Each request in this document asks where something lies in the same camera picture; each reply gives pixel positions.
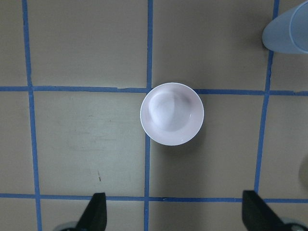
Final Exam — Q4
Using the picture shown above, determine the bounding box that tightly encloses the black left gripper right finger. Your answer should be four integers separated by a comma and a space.
242, 190, 308, 231

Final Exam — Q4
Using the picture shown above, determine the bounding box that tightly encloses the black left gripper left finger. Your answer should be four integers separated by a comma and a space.
75, 192, 107, 231

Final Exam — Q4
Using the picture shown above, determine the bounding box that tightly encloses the light blue cup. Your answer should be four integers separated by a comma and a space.
262, 1, 308, 54

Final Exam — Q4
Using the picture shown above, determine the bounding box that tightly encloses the pink bowl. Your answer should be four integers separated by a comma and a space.
140, 82, 205, 146

